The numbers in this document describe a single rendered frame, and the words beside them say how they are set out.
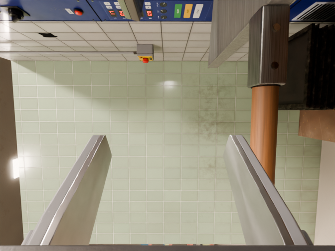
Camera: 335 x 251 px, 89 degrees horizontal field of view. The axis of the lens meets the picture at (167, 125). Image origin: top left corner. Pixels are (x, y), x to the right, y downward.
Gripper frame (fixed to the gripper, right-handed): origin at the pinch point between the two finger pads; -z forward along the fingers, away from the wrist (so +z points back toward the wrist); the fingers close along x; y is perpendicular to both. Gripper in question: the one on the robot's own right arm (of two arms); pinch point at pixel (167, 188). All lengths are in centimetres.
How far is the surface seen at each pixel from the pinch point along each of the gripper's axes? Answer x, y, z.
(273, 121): -12.8, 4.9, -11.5
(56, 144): 95, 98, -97
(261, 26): -10.8, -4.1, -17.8
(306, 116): -74, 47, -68
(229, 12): -13.8, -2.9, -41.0
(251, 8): -13.8, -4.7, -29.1
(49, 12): 46, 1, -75
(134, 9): 9, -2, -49
